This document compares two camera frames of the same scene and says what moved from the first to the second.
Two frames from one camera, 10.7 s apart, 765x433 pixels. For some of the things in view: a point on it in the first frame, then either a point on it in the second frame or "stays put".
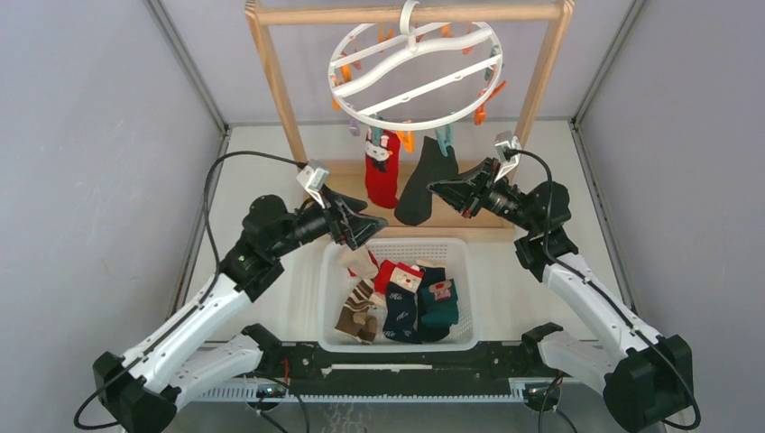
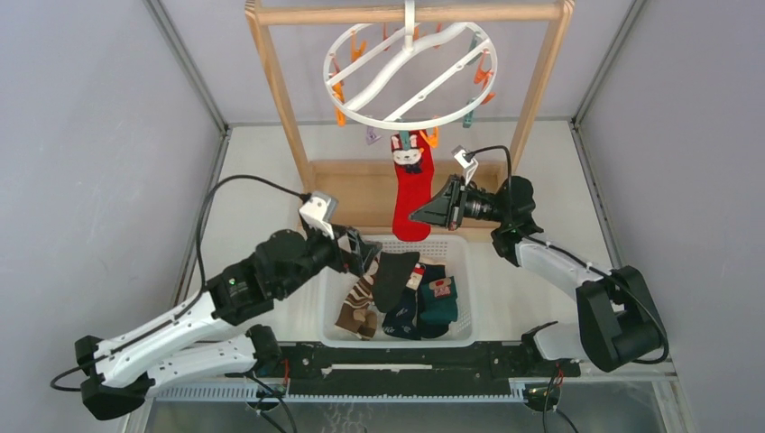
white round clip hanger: (415, 77) stays put
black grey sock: (415, 205) to (392, 271)
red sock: (382, 169) to (414, 183)
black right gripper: (466, 193) to (447, 207)
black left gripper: (357, 229) to (361, 253)
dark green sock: (439, 304) stays put
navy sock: (428, 275) stays put
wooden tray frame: (349, 178) stays put
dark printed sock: (401, 320) stays put
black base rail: (483, 369) stays put
